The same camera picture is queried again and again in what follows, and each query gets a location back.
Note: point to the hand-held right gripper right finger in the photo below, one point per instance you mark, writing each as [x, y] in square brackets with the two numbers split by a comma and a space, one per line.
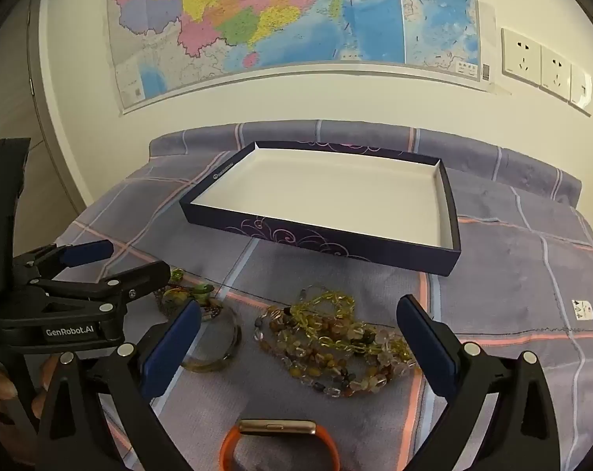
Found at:
[424, 348]

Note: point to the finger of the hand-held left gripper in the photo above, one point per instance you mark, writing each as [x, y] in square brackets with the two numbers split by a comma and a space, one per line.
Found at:
[139, 279]
[88, 252]

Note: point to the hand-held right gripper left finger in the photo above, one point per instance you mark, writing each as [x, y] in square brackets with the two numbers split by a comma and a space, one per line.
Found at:
[171, 348]

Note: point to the tortoiseshell bangle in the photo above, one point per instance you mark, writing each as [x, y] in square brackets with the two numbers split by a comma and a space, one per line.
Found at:
[213, 365]

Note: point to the orange smart watch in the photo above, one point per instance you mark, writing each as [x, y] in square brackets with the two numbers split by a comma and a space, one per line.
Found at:
[276, 427]

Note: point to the dark blue cardboard box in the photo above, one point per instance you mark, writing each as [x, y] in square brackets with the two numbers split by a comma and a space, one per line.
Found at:
[325, 196]

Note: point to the person's left hand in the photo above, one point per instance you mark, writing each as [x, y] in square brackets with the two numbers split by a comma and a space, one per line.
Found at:
[46, 385]

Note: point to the purple plaid bed sheet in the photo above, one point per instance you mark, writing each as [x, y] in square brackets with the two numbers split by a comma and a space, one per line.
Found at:
[497, 279]

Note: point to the white sheet label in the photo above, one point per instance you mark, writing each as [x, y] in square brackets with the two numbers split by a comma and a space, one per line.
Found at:
[583, 309]

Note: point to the colourful wall map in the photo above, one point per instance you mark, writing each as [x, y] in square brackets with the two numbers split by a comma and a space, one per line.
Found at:
[276, 10]

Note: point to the white wall socket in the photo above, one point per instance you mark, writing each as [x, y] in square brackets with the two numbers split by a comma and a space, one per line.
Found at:
[555, 73]
[521, 56]
[581, 89]

